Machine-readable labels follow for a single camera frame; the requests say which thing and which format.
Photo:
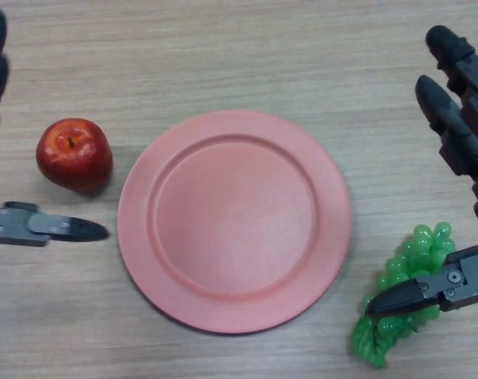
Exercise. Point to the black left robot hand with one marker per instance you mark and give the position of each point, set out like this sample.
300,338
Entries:
17,227

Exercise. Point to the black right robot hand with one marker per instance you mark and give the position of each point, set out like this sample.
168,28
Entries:
440,106

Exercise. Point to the red apple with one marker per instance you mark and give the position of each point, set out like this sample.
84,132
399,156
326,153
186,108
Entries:
74,158

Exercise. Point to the pink round plate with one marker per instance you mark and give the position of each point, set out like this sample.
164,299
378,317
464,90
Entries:
234,223

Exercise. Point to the green grape bunch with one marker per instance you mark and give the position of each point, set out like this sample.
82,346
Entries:
420,252

